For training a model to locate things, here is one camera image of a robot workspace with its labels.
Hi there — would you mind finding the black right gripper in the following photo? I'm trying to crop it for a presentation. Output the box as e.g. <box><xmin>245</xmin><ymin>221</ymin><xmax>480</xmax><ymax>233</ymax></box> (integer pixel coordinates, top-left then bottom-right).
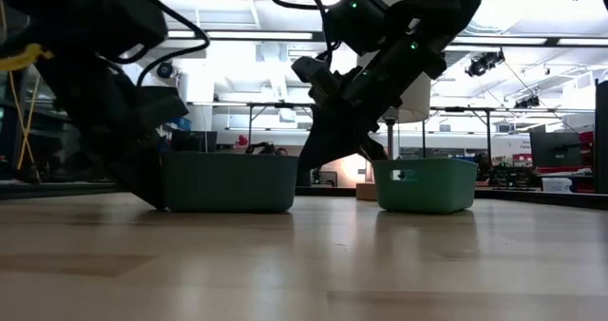
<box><xmin>296</xmin><ymin>68</ymin><xmax>395</xmax><ymax>187</ymax></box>

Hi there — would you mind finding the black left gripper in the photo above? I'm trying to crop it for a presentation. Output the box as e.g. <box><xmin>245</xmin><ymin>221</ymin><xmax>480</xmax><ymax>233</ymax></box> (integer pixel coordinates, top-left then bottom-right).
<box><xmin>37</xmin><ymin>57</ymin><xmax>165</xmax><ymax>212</ymax></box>

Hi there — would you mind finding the dark teal plastic bin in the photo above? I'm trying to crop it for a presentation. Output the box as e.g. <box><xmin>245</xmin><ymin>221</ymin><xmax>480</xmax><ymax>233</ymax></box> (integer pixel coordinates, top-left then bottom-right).
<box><xmin>161</xmin><ymin>150</ymin><xmax>299</xmax><ymax>214</ymax></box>

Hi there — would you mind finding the green plastic bin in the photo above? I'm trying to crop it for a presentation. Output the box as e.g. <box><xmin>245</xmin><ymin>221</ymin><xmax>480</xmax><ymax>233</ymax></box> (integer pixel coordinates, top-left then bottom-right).
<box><xmin>371</xmin><ymin>157</ymin><xmax>480</xmax><ymax>215</ymax></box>

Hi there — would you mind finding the black computer monitor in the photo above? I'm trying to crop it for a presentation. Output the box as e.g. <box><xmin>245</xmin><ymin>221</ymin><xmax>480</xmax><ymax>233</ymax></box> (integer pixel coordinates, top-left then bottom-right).
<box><xmin>529</xmin><ymin>130</ymin><xmax>584</xmax><ymax>169</ymax></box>
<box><xmin>170</xmin><ymin>129</ymin><xmax>219</xmax><ymax>153</ymax></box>

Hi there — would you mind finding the blue storage bin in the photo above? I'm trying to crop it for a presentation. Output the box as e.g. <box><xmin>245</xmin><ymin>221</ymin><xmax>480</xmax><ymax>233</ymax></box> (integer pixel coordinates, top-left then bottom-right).
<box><xmin>165</xmin><ymin>116</ymin><xmax>193</xmax><ymax>131</ymax></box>

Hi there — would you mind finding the white shade table lamp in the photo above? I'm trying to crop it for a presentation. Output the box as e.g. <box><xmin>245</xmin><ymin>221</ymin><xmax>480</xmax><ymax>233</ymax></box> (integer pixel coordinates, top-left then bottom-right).
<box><xmin>354</xmin><ymin>0</ymin><xmax>432</xmax><ymax>201</ymax></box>

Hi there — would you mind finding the long ceiling light strip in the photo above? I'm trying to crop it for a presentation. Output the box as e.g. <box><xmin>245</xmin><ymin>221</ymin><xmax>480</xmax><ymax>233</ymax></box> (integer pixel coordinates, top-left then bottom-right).
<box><xmin>165</xmin><ymin>28</ymin><xmax>329</xmax><ymax>42</ymax></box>
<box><xmin>450</xmin><ymin>34</ymin><xmax>608</xmax><ymax>47</ymax></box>

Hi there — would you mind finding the yellow tape piece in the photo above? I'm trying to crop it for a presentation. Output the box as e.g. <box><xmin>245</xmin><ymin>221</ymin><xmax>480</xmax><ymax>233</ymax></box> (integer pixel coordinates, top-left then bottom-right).
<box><xmin>0</xmin><ymin>43</ymin><xmax>54</xmax><ymax>72</ymax></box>

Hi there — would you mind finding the white box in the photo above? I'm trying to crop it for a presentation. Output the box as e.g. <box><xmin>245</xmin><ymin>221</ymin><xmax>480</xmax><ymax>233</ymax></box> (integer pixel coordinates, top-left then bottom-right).
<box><xmin>541</xmin><ymin>177</ymin><xmax>573</xmax><ymax>194</ymax></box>

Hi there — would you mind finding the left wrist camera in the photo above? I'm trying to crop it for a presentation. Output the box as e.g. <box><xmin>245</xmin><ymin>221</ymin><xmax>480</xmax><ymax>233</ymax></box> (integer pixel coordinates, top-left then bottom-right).
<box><xmin>137</xmin><ymin>85</ymin><xmax>190</xmax><ymax>133</ymax></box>

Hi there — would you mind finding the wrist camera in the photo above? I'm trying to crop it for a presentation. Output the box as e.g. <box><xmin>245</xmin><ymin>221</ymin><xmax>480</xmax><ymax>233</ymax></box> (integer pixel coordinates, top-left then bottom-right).
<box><xmin>291</xmin><ymin>56</ymin><xmax>341</xmax><ymax>97</ymax></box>
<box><xmin>137</xmin><ymin>85</ymin><xmax>190</xmax><ymax>133</ymax></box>

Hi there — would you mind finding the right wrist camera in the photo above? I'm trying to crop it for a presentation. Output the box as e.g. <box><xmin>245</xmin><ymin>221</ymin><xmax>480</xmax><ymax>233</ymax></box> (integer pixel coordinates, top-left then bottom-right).
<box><xmin>291</xmin><ymin>56</ymin><xmax>341</xmax><ymax>97</ymax></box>

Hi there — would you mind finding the black folding table frame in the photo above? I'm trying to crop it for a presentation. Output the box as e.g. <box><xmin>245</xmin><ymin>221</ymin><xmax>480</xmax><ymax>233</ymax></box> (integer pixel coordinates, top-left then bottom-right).
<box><xmin>422</xmin><ymin>105</ymin><xmax>595</xmax><ymax>161</ymax></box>
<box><xmin>187</xmin><ymin>101</ymin><xmax>320</xmax><ymax>154</ymax></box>

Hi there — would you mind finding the yellow cable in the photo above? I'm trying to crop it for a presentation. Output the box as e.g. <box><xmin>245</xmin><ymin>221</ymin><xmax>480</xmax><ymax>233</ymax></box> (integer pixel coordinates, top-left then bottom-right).
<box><xmin>7</xmin><ymin>69</ymin><xmax>42</xmax><ymax>171</ymax></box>

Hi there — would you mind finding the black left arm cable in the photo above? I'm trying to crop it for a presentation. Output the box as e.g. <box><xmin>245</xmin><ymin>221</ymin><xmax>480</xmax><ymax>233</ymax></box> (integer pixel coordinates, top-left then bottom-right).
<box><xmin>113</xmin><ymin>0</ymin><xmax>211</xmax><ymax>87</ymax></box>

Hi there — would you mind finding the silver ventilation duct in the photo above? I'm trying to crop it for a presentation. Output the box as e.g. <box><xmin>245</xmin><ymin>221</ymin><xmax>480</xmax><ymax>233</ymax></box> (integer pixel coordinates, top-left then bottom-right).
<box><xmin>450</xmin><ymin>7</ymin><xmax>523</xmax><ymax>78</ymax></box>

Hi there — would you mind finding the black vertical post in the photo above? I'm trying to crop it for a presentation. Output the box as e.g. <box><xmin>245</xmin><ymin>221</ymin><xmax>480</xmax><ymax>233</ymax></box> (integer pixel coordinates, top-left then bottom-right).
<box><xmin>593</xmin><ymin>79</ymin><xmax>608</xmax><ymax>195</ymax></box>

